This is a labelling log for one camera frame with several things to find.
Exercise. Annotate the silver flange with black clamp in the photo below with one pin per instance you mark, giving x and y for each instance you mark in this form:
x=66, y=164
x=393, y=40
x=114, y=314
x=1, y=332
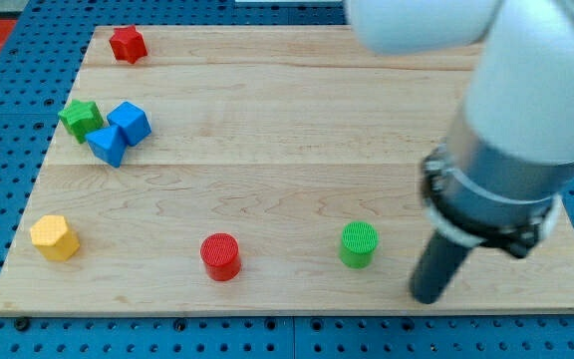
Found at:
x=477, y=194

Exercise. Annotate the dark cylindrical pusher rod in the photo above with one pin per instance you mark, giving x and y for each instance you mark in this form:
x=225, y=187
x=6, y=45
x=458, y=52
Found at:
x=438, y=264

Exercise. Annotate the green cylinder block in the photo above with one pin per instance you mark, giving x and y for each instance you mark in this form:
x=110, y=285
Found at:
x=359, y=241

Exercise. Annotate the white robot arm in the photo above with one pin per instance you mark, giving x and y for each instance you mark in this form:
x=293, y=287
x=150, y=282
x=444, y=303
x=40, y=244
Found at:
x=521, y=94

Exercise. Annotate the red cylinder block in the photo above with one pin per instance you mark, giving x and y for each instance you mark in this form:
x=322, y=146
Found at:
x=220, y=255

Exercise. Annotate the wooden board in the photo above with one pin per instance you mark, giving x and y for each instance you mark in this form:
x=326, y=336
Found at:
x=279, y=136

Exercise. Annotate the blue cube block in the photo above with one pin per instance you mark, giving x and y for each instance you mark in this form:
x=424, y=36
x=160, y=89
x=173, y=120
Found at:
x=132, y=121

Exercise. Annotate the blue triangle block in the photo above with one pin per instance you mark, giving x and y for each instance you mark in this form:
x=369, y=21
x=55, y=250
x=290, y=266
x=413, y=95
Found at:
x=107, y=144

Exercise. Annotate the red star block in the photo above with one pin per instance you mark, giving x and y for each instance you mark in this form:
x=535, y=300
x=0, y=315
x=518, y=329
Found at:
x=127, y=44

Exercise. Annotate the green star block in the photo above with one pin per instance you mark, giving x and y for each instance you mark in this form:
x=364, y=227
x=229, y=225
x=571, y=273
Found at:
x=80, y=118

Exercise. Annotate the yellow hexagon block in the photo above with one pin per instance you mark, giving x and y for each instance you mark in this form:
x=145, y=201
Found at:
x=53, y=237

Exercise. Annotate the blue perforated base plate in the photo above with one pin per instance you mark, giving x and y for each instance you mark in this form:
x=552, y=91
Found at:
x=42, y=44

